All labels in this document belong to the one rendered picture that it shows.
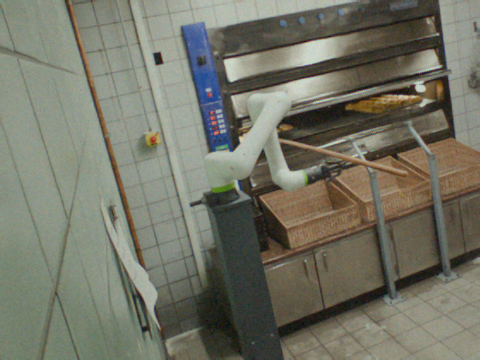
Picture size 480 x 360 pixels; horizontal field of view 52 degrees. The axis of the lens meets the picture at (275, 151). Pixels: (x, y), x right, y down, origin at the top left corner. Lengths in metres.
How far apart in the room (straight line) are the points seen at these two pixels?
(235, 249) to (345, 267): 1.19
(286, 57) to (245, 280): 1.75
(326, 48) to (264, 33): 0.50
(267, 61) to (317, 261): 1.45
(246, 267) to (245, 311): 0.24
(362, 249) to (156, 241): 1.44
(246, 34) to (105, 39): 0.95
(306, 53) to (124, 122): 1.40
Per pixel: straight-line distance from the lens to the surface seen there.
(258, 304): 2.64
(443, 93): 4.35
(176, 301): 3.76
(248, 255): 2.51
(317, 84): 3.73
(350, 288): 3.55
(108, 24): 3.40
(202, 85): 3.42
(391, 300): 3.69
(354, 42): 3.88
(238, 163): 2.26
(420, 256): 3.79
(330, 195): 3.78
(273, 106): 2.42
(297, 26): 3.69
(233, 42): 3.53
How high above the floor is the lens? 1.90
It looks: 12 degrees down
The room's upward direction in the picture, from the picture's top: 12 degrees counter-clockwise
